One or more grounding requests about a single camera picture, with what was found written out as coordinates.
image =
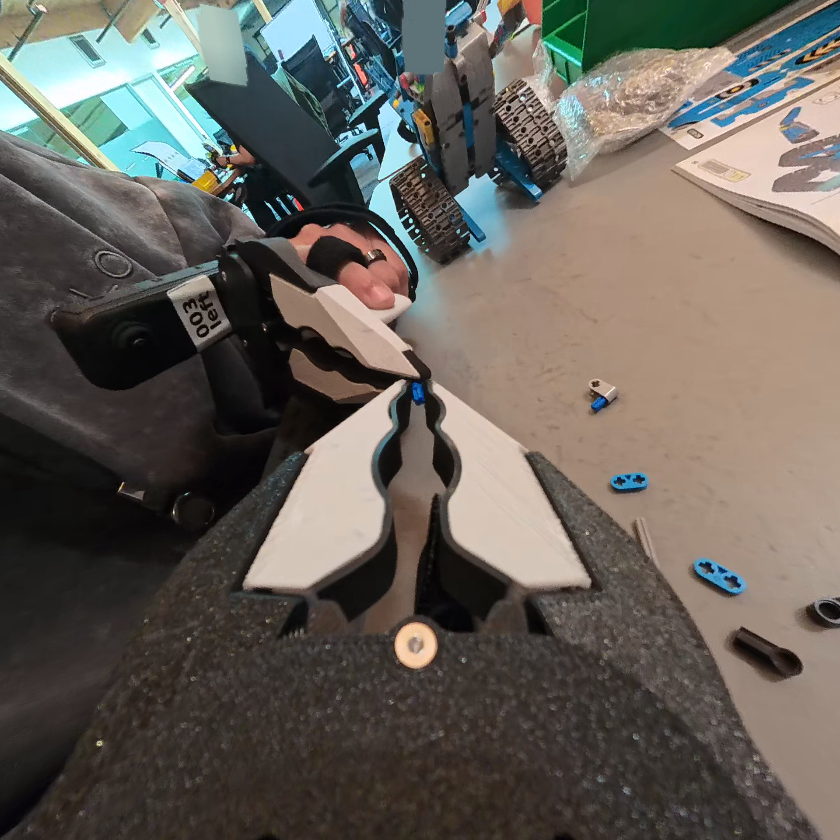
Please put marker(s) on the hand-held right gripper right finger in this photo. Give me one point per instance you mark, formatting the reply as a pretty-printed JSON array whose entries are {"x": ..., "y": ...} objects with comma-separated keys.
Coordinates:
[{"x": 518, "y": 518}]

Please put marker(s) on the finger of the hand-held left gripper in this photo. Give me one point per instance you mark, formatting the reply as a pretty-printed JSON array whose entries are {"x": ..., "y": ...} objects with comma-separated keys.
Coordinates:
[
  {"x": 354, "y": 321},
  {"x": 321, "y": 377}
]

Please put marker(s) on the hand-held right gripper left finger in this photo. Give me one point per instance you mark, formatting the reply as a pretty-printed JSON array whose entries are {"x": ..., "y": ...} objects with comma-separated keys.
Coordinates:
[{"x": 321, "y": 518}]

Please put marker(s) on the grey axle rod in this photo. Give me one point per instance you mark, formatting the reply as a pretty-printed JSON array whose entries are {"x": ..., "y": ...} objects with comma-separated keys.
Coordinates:
[
  {"x": 638, "y": 528},
  {"x": 648, "y": 541}
]

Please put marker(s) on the grey connector piece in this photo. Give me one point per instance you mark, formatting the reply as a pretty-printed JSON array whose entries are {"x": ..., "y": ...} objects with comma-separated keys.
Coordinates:
[{"x": 607, "y": 392}]

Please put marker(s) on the person's left forearm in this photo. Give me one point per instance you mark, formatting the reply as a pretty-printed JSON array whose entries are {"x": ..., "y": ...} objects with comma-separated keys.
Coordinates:
[{"x": 98, "y": 216}]

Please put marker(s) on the grey desk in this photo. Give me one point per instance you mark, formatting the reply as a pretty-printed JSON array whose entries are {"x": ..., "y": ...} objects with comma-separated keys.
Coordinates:
[{"x": 590, "y": 295}]

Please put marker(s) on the person's left hand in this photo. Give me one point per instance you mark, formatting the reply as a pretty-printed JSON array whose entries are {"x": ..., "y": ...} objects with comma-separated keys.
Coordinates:
[{"x": 377, "y": 285}]

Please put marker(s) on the blue two-hole beam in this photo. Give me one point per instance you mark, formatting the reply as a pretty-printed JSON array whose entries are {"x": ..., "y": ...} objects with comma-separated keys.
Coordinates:
[
  {"x": 719, "y": 575},
  {"x": 628, "y": 481}
]

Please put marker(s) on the black office chair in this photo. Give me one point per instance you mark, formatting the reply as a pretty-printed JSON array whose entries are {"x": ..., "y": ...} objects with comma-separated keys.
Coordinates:
[{"x": 262, "y": 118}]

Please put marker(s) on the blue toy robot model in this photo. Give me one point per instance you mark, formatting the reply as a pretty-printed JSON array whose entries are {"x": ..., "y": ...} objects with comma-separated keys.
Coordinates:
[{"x": 459, "y": 111}]

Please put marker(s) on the black connector piece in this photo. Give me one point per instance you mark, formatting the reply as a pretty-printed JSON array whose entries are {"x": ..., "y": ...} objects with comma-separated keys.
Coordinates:
[
  {"x": 825, "y": 610},
  {"x": 766, "y": 651}
]

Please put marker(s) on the clear plastic bag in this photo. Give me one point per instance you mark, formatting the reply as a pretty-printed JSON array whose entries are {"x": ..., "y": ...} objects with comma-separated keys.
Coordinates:
[{"x": 623, "y": 98}]

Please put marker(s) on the green storage bin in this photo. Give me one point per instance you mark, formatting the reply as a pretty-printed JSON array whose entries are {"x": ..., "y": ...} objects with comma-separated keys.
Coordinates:
[{"x": 643, "y": 26}]

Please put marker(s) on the open instruction booklet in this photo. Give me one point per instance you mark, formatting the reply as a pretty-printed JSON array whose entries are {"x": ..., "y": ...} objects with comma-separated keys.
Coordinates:
[{"x": 787, "y": 190}]

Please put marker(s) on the blue sticker sheet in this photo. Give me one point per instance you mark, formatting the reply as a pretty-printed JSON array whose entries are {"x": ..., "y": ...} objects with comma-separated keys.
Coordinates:
[{"x": 754, "y": 98}]

